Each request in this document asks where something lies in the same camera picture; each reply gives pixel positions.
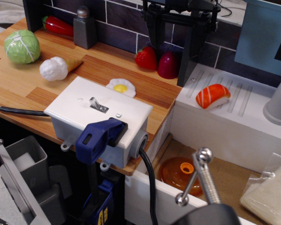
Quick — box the red toy chili pepper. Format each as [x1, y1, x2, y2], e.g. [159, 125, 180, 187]
[42, 15, 74, 37]

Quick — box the black power cable right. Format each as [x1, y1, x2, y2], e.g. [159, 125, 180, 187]
[138, 148, 159, 225]

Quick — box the white light switch box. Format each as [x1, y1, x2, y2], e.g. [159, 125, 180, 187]
[44, 76, 153, 169]

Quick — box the grey light switch toggle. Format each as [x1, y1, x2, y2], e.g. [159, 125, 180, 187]
[89, 97, 109, 113]

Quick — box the clear plastic bag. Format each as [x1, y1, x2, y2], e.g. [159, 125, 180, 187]
[240, 153, 281, 225]

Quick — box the toy salmon sushi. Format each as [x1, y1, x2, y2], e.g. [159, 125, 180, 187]
[195, 84, 231, 110]

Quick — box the silver toy faucet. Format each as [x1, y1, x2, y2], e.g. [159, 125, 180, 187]
[174, 147, 239, 225]

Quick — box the green toy cabbage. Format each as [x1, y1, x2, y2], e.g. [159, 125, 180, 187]
[4, 30, 41, 64]

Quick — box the dark red toy fruit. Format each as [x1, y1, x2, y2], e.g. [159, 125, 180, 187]
[157, 51, 179, 79]

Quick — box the grey toy cup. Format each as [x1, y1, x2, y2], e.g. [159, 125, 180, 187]
[263, 83, 281, 126]

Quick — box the toy fried egg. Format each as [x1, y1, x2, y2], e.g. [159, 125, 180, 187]
[106, 78, 136, 98]

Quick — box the white toy ice cream cone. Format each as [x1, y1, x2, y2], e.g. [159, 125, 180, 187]
[39, 56, 83, 81]

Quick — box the grey toy salt shaker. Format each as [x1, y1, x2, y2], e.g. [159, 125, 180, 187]
[73, 6, 98, 49]

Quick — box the light blue toy microwave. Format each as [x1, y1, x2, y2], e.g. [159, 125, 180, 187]
[235, 0, 281, 76]

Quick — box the blue bar clamp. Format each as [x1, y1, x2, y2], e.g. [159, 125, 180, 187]
[75, 118, 128, 225]

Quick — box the red toy strawberry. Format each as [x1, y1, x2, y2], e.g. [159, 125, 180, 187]
[134, 46, 157, 70]

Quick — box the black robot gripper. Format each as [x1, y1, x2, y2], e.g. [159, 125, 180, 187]
[141, 0, 221, 87]

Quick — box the black cable left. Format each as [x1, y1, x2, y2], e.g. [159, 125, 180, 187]
[0, 100, 50, 117]

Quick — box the grey bin with sponge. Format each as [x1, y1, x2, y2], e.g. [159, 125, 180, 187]
[6, 136, 50, 193]

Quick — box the orange pot lid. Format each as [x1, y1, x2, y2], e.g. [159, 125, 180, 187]
[158, 157, 194, 191]

